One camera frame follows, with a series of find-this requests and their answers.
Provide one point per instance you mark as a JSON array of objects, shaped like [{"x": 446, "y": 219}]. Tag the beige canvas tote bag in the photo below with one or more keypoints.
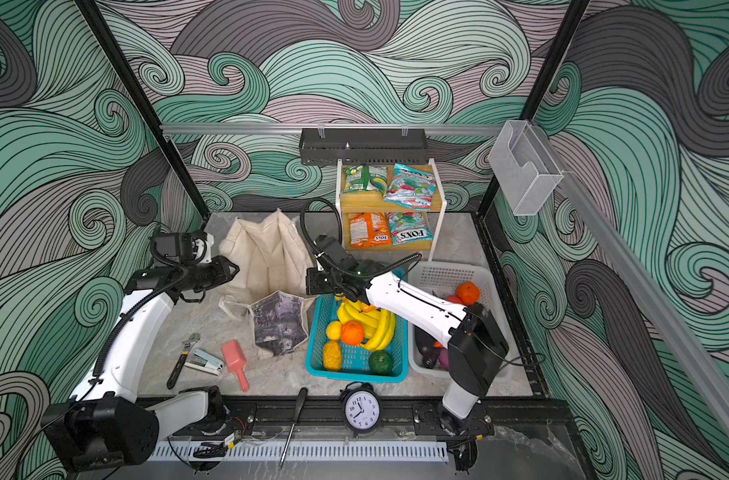
[{"x": 269, "y": 292}]

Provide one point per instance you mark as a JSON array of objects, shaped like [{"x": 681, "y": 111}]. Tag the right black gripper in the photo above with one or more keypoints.
[{"x": 311, "y": 280}]

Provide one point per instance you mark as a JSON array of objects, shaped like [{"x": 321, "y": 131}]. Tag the orange candy bag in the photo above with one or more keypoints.
[{"x": 369, "y": 230}]

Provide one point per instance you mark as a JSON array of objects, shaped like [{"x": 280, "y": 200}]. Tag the white stapler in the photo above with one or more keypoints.
[{"x": 203, "y": 361}]

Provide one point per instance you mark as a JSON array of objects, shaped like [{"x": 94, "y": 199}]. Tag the white plastic basket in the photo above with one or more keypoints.
[{"x": 443, "y": 278}]

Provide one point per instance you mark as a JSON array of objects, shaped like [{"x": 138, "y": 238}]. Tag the red green candy bag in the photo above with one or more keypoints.
[{"x": 411, "y": 188}]

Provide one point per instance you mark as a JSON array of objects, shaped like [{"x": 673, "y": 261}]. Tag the white perforated cable duct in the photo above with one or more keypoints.
[{"x": 309, "y": 451}]

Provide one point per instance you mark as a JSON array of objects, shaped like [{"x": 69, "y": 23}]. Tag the black handled screwdriver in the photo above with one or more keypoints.
[{"x": 298, "y": 407}]

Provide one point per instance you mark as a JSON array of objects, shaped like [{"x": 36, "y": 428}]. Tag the white wooden shelf rack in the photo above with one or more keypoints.
[{"x": 372, "y": 202}]

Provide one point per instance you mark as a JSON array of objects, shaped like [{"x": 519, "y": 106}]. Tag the orange tangerine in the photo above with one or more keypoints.
[{"x": 468, "y": 293}]

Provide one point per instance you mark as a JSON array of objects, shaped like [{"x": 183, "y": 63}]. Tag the pink plastic scoop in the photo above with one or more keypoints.
[{"x": 236, "y": 362}]

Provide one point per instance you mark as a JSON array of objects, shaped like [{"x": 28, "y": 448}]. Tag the yellow banana bunch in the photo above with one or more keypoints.
[
  {"x": 383, "y": 334},
  {"x": 369, "y": 321}
]

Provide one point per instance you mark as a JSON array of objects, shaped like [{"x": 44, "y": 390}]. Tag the green yellow snack bag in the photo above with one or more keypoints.
[{"x": 366, "y": 178}]

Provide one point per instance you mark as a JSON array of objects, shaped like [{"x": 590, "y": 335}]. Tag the clear plastic wall holder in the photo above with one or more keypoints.
[{"x": 525, "y": 164}]

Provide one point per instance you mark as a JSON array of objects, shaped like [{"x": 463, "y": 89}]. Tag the purple eggplant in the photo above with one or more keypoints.
[{"x": 429, "y": 348}]

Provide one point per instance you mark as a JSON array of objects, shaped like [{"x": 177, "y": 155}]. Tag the black alarm clock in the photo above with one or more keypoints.
[{"x": 361, "y": 408}]

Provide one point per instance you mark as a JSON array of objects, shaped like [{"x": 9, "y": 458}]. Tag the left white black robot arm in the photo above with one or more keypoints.
[{"x": 101, "y": 425}]

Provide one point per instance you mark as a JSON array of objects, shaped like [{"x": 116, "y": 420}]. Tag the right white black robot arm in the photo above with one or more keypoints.
[{"x": 477, "y": 348}]

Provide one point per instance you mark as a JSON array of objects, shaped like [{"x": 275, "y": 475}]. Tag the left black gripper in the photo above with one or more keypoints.
[{"x": 220, "y": 263}]

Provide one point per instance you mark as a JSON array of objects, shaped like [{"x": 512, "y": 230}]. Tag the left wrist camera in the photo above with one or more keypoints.
[{"x": 190, "y": 248}]

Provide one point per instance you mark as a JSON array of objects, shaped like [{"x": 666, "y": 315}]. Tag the yellow lemon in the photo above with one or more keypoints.
[{"x": 334, "y": 331}]

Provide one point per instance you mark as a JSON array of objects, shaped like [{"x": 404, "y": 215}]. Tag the orange fruit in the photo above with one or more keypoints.
[{"x": 352, "y": 333}]

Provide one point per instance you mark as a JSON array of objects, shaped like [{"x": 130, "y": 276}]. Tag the teal plastic basket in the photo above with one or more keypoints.
[{"x": 355, "y": 359}]

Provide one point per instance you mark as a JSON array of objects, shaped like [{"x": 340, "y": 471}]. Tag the black metal wall tray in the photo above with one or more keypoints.
[{"x": 357, "y": 146}]

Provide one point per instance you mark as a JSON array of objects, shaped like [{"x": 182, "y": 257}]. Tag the green Fox's candy bag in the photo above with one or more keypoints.
[{"x": 409, "y": 227}]

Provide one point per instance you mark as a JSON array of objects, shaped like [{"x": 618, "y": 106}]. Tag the black adjustable wrench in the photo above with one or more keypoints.
[{"x": 187, "y": 345}]

